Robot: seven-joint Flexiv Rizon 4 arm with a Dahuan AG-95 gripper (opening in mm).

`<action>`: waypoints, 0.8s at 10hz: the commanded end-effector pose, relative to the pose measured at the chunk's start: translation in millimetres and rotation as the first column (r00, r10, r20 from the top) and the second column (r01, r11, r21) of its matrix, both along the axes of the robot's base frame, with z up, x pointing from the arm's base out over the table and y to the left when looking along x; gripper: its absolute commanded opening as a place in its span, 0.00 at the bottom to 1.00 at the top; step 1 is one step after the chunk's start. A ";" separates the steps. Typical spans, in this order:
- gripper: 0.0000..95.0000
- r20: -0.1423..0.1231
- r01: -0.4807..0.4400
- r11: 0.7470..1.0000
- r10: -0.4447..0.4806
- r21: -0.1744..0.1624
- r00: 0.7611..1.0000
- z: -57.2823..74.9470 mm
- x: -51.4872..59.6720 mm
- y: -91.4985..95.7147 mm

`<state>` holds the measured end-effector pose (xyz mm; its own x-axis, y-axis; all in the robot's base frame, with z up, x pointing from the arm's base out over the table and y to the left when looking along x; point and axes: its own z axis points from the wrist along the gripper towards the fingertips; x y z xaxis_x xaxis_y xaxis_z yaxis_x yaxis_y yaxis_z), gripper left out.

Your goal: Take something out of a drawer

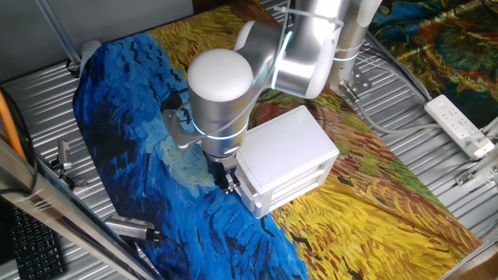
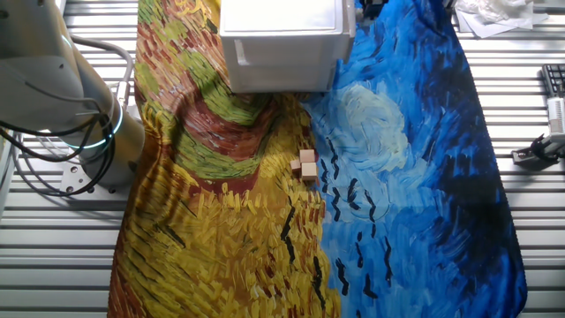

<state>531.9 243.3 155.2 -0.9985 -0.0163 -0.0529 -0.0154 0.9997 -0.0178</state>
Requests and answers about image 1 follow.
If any silver angle bracket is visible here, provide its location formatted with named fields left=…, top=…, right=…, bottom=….
left=454, top=153, right=498, bottom=187

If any sunflower painting print cloth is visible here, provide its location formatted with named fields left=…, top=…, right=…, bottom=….
left=367, top=0, right=498, bottom=129

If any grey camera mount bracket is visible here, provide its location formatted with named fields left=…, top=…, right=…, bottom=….
left=49, top=158, right=89, bottom=191

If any black computer keyboard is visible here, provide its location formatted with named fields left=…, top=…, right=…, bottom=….
left=8, top=205, right=68, bottom=280

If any orange cable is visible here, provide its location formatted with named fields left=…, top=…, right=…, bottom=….
left=0, top=99, right=27, bottom=163

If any wheatfield painting print cloth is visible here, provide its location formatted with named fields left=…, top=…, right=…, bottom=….
left=72, top=0, right=483, bottom=280

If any silver exterior camera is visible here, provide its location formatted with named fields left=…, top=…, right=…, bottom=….
left=103, top=215, right=160, bottom=243
left=57, top=139, right=73, bottom=171

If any white plastic drawer cabinet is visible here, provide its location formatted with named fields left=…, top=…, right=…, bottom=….
left=235, top=104, right=340, bottom=219

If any white power strip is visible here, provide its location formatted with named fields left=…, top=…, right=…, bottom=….
left=423, top=94, right=496, bottom=160

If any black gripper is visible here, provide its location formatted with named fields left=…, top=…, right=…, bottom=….
left=205, top=155, right=240, bottom=194

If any grey robot hose with connector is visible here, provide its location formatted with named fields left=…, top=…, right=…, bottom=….
left=338, top=80, right=444, bottom=136

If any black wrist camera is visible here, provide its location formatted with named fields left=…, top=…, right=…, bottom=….
left=160, top=91, right=184, bottom=114

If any grey metal pole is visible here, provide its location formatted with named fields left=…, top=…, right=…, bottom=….
left=33, top=0, right=83, bottom=69

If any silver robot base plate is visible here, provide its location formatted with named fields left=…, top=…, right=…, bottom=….
left=337, top=68, right=374, bottom=103

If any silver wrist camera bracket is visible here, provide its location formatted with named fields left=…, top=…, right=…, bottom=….
left=161, top=107, right=203, bottom=151

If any black camera cable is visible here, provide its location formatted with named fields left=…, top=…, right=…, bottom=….
left=147, top=229, right=191, bottom=280

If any aluminium frame bar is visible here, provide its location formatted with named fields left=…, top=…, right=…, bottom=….
left=0, top=138, right=164, bottom=280

